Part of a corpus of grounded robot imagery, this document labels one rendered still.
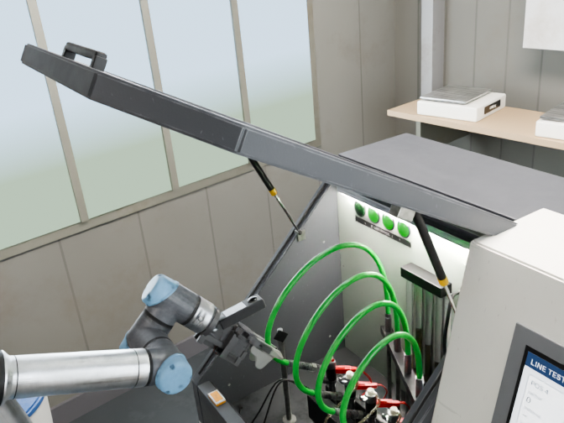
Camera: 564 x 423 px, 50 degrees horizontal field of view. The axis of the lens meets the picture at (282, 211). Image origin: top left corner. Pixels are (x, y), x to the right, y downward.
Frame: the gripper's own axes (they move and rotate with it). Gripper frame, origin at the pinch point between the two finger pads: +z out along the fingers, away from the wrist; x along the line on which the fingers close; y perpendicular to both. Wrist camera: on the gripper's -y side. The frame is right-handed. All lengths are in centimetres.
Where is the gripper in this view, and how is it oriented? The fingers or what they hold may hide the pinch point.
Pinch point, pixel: (278, 352)
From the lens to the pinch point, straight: 149.1
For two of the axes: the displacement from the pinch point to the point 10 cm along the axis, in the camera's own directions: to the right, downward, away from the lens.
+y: -5.6, 8.3, -0.7
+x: 3.4, 1.5, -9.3
